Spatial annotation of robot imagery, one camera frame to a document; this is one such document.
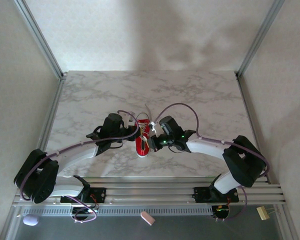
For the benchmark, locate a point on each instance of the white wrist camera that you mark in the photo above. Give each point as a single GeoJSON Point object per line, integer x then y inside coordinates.
{"type": "Point", "coordinates": [127, 117]}
{"type": "Point", "coordinates": [153, 125]}

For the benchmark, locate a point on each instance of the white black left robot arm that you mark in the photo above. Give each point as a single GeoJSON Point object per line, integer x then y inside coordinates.
{"type": "Point", "coordinates": [75, 157]}

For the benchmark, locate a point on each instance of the tan binder clip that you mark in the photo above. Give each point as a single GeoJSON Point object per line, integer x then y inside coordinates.
{"type": "Point", "coordinates": [263, 213]}

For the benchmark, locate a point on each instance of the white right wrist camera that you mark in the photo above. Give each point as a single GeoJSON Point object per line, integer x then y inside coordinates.
{"type": "Point", "coordinates": [153, 125]}

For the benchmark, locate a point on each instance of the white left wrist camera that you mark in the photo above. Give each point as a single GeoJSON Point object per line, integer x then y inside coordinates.
{"type": "Point", "coordinates": [127, 117]}

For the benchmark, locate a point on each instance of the aluminium frame post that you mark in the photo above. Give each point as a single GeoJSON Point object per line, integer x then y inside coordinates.
{"type": "Point", "coordinates": [40, 37]}
{"type": "Point", "coordinates": [260, 37]}

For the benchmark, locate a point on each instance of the pink eraser block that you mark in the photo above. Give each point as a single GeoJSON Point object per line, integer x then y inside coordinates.
{"type": "Point", "coordinates": [148, 218]}

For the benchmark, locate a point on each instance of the red canvas sneaker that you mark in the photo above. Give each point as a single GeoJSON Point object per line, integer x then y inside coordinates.
{"type": "Point", "coordinates": [142, 147]}

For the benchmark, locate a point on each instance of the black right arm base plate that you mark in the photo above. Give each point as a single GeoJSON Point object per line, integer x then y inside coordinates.
{"type": "Point", "coordinates": [202, 194]}

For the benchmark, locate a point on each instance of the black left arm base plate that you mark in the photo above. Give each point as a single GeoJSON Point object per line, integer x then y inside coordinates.
{"type": "Point", "coordinates": [100, 195]}

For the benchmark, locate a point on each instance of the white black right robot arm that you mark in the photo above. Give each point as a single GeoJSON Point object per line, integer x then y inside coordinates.
{"type": "Point", "coordinates": [207, 147]}

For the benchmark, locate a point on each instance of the aluminium mounting rail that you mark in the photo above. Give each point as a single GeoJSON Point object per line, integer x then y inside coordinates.
{"type": "Point", "coordinates": [152, 192]}

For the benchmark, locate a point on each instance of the lavender rounded object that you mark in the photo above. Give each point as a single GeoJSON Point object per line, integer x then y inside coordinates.
{"type": "Point", "coordinates": [30, 220]}

